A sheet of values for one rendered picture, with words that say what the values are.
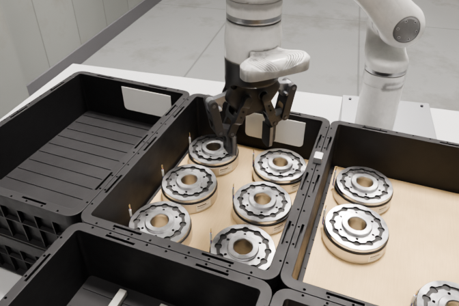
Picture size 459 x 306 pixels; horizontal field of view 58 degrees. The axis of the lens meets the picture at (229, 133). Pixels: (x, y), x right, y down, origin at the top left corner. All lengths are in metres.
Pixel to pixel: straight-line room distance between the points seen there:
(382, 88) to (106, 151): 0.62
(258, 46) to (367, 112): 0.56
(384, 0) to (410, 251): 0.46
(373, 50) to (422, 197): 0.34
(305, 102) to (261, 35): 0.84
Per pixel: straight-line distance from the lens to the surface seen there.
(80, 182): 0.87
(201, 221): 0.75
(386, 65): 0.97
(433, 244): 0.79
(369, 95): 1.01
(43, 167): 0.94
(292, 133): 0.86
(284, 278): 0.55
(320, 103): 1.35
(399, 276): 0.72
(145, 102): 0.97
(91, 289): 0.69
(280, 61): 0.50
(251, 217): 0.71
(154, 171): 0.79
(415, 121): 1.17
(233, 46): 0.53
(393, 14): 0.91
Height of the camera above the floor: 1.38
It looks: 35 degrees down
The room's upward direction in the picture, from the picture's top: straight up
